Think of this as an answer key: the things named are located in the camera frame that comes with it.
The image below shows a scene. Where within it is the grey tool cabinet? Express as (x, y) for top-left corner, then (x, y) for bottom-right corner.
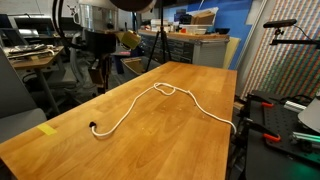
(137, 29), (231, 70)

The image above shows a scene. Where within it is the wooden office desk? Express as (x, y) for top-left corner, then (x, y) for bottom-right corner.
(2, 45), (66, 117)

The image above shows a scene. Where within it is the black tripod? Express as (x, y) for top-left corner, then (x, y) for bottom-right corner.
(145, 0), (173, 73)

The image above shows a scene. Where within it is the grey armrest office chair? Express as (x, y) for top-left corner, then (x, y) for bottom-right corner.
(46, 31), (101, 101)

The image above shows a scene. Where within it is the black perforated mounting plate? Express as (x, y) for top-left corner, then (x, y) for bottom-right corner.
(244, 89), (320, 180)

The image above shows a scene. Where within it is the black bar-shaped camera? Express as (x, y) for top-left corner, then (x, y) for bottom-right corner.
(262, 18), (298, 30)

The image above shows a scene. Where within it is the yellow tape piece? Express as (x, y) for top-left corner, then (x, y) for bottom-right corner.
(36, 123), (59, 137)

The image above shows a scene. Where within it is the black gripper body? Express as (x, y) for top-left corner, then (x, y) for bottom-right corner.
(83, 29), (118, 57)

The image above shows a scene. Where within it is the aluminium extrusion bar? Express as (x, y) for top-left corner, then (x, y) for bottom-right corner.
(283, 100), (307, 114)
(290, 131), (320, 145)

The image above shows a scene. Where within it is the black bowl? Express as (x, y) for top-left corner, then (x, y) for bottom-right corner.
(214, 27), (231, 35)

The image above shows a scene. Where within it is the orange-handled black clamp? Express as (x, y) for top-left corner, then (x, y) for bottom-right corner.
(247, 94), (276, 110)
(243, 117), (282, 144)

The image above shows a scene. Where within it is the grey bin with cardboard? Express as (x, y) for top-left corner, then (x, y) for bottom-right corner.
(120, 55), (162, 82)

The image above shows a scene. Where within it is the white plastic tray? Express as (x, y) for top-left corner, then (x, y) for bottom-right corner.
(180, 23), (214, 36)

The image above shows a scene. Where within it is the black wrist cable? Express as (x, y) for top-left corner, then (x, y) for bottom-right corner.
(51, 0), (88, 52)

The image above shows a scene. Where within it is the open cardboard box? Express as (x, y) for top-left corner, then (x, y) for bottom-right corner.
(190, 10), (217, 26)

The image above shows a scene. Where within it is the black computer monitor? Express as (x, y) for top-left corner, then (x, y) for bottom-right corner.
(13, 16), (54, 35)
(58, 16), (81, 33)

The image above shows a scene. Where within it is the tan leaning board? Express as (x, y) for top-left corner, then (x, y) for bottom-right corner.
(222, 36), (242, 71)

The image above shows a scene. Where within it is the white rope with black tip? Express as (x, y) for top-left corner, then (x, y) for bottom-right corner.
(88, 81), (238, 138)

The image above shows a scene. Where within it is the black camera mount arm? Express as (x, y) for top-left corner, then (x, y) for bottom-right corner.
(268, 27), (320, 50)

